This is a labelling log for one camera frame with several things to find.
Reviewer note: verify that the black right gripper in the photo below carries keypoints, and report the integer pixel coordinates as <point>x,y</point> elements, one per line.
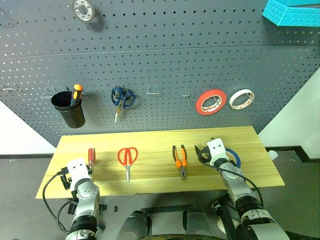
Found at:
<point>206,152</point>

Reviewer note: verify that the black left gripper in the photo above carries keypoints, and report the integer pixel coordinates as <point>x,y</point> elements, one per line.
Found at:
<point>66,181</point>

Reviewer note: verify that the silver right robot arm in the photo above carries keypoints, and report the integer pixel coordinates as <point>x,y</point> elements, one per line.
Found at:
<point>242,195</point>

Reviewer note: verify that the grey metal pegboard wall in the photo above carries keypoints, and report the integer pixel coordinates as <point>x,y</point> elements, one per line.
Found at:
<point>160,62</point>

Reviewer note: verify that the blue tape roll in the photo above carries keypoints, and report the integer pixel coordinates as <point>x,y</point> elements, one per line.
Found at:
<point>238,160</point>

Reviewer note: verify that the red tape roll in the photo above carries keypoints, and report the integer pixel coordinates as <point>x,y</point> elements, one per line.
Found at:
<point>200,105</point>

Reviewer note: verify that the white tape roll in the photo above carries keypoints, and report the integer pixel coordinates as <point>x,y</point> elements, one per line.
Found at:
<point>233,105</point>

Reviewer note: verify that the small white plastic object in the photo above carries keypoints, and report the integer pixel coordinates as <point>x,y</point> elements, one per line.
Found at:
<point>273,154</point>

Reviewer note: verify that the black plastic cup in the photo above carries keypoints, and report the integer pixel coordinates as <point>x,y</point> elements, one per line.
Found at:
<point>70,112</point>

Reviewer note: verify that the dark rounded shape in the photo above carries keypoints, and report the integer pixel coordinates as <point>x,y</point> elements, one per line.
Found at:
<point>198,223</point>
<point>133,225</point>

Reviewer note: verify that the black baseboard strip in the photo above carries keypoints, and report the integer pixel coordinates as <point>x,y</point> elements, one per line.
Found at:
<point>295,151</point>

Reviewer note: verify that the teal foam block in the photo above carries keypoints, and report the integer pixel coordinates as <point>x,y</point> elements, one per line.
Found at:
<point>292,15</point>

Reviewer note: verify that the round silver metal disc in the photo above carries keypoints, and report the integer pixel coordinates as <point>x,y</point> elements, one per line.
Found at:
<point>82,10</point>

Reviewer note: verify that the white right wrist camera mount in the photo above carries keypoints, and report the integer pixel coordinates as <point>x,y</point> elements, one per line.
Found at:
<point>217,149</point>

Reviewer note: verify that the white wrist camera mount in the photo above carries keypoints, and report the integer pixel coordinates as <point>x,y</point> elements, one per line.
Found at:
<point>78,168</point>
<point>217,149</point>

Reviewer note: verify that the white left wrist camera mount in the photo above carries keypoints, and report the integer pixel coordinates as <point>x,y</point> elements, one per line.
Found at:
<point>78,168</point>

